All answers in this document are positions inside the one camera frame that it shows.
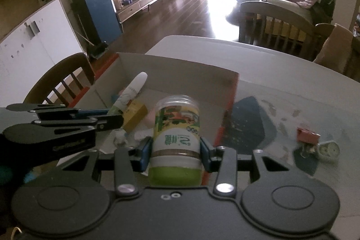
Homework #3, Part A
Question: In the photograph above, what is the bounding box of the white astronaut figurine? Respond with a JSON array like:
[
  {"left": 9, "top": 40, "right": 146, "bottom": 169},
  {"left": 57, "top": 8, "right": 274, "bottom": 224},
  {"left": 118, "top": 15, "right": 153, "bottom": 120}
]
[{"left": 113, "top": 128, "right": 127, "bottom": 147}]

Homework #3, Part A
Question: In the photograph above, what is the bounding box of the green label plastic jar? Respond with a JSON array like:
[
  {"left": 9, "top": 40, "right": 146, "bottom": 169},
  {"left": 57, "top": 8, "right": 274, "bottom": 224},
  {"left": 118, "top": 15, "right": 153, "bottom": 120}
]
[{"left": 148, "top": 95, "right": 202, "bottom": 187}]

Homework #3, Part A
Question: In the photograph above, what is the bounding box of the yellow small box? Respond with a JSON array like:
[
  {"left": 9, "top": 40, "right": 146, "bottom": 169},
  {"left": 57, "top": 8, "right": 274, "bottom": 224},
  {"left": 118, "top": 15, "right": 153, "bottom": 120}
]
[{"left": 122, "top": 100, "right": 148, "bottom": 133}]

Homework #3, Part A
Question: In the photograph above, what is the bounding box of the white green tube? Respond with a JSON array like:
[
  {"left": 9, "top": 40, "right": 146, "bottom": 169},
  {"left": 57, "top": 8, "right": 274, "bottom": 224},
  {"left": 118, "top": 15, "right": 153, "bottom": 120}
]
[{"left": 107, "top": 72, "right": 148, "bottom": 115}]

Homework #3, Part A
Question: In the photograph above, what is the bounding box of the red binder clip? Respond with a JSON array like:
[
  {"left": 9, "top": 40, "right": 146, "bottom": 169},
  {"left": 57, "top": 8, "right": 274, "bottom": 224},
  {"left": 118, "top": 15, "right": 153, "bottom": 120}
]
[{"left": 297, "top": 127, "right": 320, "bottom": 158}]

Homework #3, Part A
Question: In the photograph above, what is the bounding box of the grey correction tape dispenser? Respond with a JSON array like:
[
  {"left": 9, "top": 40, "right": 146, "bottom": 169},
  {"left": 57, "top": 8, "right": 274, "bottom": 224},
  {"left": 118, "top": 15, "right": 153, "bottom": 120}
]
[{"left": 317, "top": 141, "right": 340, "bottom": 162}]

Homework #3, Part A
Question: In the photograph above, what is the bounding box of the near wooden chair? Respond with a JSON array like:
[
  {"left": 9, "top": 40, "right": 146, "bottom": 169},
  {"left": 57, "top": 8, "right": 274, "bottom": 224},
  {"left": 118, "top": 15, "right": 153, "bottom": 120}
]
[{"left": 24, "top": 52, "right": 95, "bottom": 107}]

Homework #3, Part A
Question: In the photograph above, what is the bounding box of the white cupboard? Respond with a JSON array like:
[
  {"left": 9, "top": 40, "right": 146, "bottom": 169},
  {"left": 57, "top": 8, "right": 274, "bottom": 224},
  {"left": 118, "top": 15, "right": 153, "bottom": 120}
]
[{"left": 1, "top": 0, "right": 82, "bottom": 107}]

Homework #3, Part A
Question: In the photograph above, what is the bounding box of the red cardboard box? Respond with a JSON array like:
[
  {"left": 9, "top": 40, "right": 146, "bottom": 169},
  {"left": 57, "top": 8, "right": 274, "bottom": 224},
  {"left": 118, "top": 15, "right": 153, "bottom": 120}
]
[{"left": 55, "top": 52, "right": 240, "bottom": 173}]

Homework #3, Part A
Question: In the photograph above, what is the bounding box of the blue black cabinet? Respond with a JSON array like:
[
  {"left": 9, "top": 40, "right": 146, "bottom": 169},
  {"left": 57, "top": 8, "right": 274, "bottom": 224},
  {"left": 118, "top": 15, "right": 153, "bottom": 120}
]
[{"left": 69, "top": 0, "right": 122, "bottom": 50}]

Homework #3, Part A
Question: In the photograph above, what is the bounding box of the dark wooden dining chair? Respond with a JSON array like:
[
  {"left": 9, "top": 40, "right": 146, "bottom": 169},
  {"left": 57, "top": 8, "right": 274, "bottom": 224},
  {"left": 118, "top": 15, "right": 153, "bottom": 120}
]
[{"left": 238, "top": 1, "right": 317, "bottom": 60}]

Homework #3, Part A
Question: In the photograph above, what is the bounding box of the wooden chair with cloth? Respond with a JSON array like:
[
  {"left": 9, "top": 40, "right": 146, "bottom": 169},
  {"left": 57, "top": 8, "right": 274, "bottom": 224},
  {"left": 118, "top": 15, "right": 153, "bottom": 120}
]
[{"left": 313, "top": 23, "right": 359, "bottom": 75}]

